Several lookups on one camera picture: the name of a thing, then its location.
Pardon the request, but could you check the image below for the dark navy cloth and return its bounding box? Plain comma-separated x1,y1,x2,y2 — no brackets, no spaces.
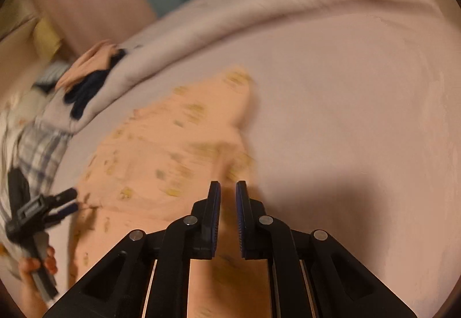
64,48,127,120

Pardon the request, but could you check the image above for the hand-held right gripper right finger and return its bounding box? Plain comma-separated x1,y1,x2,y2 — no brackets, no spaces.
236,180,418,318

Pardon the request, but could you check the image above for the peach cartoon print garment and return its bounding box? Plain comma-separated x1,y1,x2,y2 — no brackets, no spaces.
68,67,272,318

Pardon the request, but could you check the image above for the plain peach cloth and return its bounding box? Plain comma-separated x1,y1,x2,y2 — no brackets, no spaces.
54,40,121,92

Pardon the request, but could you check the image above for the person's left forearm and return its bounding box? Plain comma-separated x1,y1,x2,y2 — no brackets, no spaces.
20,282,54,315

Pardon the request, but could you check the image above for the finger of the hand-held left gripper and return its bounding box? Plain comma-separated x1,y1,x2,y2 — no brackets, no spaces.
46,187,78,208
45,203,78,225

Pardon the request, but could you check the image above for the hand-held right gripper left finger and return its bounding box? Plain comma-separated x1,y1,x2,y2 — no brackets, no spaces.
43,180,222,318

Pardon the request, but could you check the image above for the plaid pajama clothing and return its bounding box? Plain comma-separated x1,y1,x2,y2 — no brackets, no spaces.
0,112,74,257

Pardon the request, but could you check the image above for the yellow cloth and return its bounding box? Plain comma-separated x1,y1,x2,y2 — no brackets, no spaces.
32,17,63,60

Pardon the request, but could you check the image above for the person's left hand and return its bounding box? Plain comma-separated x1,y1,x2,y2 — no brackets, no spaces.
18,245,58,286

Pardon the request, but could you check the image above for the bed with pink sheet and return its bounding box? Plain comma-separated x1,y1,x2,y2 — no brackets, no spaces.
54,12,461,318

